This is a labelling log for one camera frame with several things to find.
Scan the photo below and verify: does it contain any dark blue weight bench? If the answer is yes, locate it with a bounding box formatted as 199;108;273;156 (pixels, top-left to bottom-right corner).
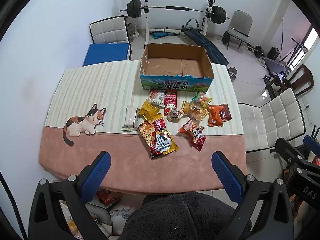
181;27;229;66

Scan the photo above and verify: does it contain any small white candy packet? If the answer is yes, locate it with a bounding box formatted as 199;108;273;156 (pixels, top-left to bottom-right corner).
167;107;184;122

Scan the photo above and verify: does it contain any open cardboard milk box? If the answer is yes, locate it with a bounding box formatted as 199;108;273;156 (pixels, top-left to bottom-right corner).
139;43;214;92

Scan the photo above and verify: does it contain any black fleece clothing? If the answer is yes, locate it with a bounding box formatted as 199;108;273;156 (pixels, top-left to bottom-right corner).
119;192;235;239

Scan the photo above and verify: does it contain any large instant noodle packet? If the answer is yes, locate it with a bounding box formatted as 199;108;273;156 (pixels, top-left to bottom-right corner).
138;113;179;159

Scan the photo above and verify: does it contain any white quilted chair right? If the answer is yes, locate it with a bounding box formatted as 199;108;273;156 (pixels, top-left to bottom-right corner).
238;88;305;152

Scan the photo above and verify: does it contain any orange snack packet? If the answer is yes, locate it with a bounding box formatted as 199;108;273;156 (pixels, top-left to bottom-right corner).
208;105;223;127

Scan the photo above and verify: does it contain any dark red snack packet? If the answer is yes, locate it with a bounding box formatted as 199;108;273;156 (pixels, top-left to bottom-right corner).
220;104;232;122

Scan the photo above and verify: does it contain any yellow bun snack packet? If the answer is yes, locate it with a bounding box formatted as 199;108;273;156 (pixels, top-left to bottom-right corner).
181;101;209;121

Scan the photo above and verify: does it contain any red spicy strip packet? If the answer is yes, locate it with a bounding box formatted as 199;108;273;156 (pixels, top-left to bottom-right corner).
164;90;177;116

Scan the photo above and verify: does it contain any white oat cookie packet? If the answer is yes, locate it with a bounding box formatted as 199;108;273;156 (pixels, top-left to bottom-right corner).
149;89;165;107

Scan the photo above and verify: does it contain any dark wooden chair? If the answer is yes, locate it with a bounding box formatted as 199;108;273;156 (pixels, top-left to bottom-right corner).
265;64;314;97

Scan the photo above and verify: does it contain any colourful candy ball bag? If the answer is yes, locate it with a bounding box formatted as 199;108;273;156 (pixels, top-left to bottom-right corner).
191;91;212;110

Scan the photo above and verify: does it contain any white chair with blue cushion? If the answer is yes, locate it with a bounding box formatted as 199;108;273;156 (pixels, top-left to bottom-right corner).
83;15;132;66

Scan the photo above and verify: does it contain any grey folding chair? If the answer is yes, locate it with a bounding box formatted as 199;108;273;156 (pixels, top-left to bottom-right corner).
222;10;253;48

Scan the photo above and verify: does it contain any white tissue packet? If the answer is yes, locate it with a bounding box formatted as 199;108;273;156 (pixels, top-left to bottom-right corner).
121;107;139;132

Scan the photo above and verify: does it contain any orange-red panda snack packet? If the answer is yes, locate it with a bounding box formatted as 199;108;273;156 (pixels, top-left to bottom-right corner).
178;119;204;138

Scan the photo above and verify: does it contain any small red snack packet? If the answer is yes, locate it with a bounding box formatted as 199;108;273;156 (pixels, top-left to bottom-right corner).
191;135;207;152

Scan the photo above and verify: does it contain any small dumbbell on floor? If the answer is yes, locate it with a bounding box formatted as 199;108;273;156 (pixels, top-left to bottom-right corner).
227;67;238;82

